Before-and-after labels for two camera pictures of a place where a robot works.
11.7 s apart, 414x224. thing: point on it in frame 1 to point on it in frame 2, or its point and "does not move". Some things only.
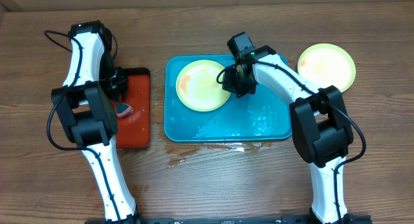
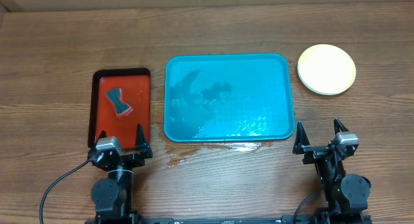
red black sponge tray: (133, 131) does not move
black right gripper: (231, 85) to (314, 152)
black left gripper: (121, 83) to (143, 150)
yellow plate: (197, 87) to (326, 80)
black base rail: (269, 219) does not move
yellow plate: (323, 65) does not move
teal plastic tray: (257, 116) does not move
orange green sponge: (123, 109) does not move
